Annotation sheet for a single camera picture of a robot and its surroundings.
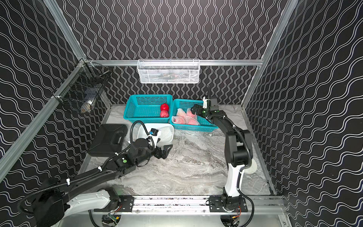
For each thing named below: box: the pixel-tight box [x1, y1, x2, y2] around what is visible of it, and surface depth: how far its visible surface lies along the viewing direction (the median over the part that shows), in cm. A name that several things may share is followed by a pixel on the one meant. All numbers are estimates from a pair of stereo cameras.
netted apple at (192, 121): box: [185, 117, 201, 126], surface depth 102 cm
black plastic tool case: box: [88, 123, 129, 157], surface depth 95 cm
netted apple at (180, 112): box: [176, 107, 187, 117], surface depth 108 cm
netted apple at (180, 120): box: [171, 115, 187, 125], surface depth 100 cm
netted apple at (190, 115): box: [185, 108, 198, 121], surface depth 108 cm
